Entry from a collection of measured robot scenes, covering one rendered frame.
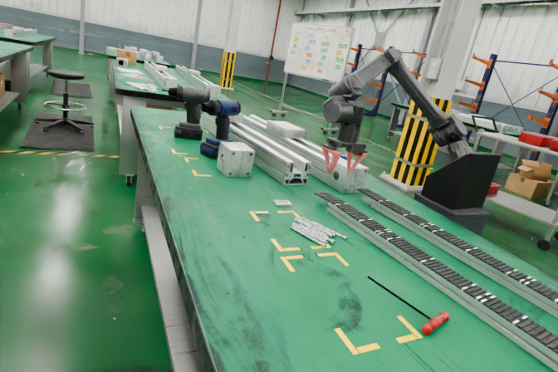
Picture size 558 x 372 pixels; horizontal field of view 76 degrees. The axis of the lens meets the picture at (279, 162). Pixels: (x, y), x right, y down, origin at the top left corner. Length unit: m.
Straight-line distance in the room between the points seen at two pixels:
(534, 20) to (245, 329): 9.65
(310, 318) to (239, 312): 0.12
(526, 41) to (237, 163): 9.05
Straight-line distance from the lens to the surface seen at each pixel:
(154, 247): 1.86
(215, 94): 3.08
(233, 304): 0.65
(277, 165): 1.24
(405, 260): 0.92
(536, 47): 9.73
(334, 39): 7.03
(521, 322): 0.84
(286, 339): 0.61
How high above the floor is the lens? 1.18
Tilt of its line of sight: 16 degrees down
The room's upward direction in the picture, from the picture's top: 11 degrees clockwise
